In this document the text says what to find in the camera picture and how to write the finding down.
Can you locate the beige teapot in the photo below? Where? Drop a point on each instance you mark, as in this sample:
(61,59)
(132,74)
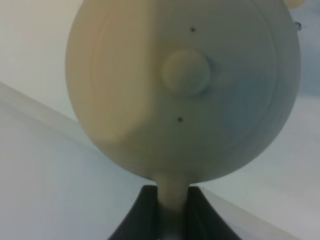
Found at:
(182,91)

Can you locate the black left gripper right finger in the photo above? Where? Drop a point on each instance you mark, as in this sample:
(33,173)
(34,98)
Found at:
(202,222)

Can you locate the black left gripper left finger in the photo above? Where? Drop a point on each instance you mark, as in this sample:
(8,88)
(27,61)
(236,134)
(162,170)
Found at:
(141,222)

